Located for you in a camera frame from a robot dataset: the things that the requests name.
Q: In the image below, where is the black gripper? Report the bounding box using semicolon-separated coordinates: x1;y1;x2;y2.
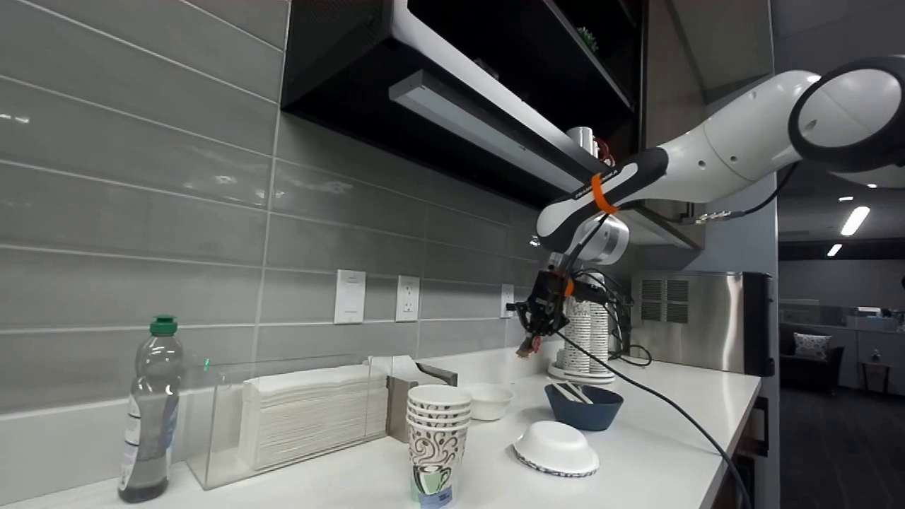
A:
512;278;575;356

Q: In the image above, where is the dark blue bowl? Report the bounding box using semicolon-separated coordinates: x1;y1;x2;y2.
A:
544;378;629;435

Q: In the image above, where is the upturned ribbed white bowl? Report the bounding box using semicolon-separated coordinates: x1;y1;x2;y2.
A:
510;418;602;481

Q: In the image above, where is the stack of white foam cups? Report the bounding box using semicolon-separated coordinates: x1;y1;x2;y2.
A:
550;296;622;390

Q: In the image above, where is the stack of printed paper cups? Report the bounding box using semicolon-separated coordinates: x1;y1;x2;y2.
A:
401;383;475;509

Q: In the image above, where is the stainless steel refrigerator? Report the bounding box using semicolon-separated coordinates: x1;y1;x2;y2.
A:
629;269;775;378

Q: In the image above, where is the under-cabinet light strip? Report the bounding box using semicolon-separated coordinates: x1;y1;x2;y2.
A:
386;69;589;197

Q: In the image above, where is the clear holder with white napkins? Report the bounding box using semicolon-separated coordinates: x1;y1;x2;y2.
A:
184;353;420;491

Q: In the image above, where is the dark armchair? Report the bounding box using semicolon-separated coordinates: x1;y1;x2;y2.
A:
779;322;850;395

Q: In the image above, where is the black upper cabinet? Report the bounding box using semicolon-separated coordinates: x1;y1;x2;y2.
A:
281;0;650;211

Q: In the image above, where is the green-capped water bottle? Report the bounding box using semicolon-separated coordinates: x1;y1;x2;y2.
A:
116;313;189;507

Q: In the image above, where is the black cable bundle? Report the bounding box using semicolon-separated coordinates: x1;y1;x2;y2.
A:
553;159;804;509

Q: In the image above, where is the orange forearm cable strap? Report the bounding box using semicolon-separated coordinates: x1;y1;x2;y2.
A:
589;169;621;219

